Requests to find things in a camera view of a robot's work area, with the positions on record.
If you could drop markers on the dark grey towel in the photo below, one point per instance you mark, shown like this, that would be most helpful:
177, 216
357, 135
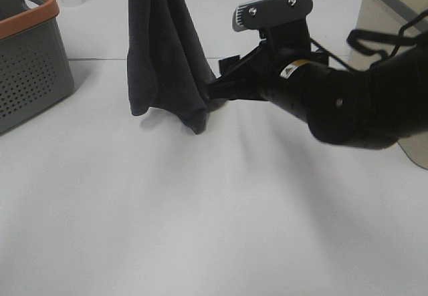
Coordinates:
166, 65

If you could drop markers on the grey basket with orange rim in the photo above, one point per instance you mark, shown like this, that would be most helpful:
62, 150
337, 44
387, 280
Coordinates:
35, 73

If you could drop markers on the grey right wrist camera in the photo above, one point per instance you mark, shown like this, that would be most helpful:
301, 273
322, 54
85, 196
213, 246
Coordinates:
260, 14

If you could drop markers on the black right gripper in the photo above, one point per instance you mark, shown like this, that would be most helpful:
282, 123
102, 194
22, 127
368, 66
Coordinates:
274, 71

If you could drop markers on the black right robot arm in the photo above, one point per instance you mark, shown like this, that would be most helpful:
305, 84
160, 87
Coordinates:
372, 109

